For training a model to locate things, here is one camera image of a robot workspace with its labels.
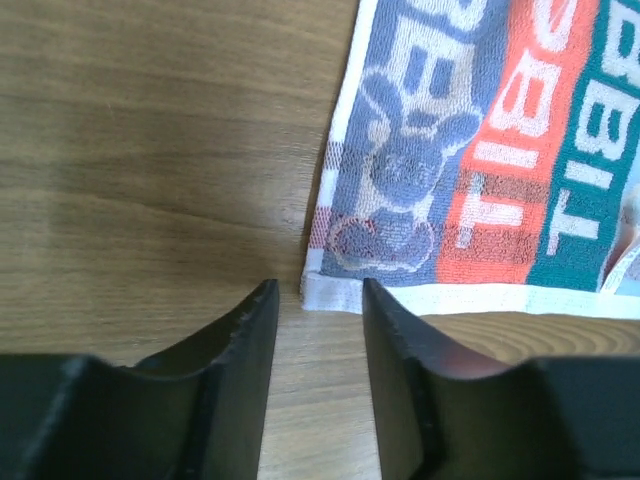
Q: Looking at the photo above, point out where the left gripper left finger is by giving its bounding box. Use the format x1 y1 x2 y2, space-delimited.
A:
1 280 279 479

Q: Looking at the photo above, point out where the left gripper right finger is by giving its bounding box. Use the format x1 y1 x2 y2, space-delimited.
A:
362 279 639 479

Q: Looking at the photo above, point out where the patterned white cloth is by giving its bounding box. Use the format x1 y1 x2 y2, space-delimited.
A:
301 1 639 320

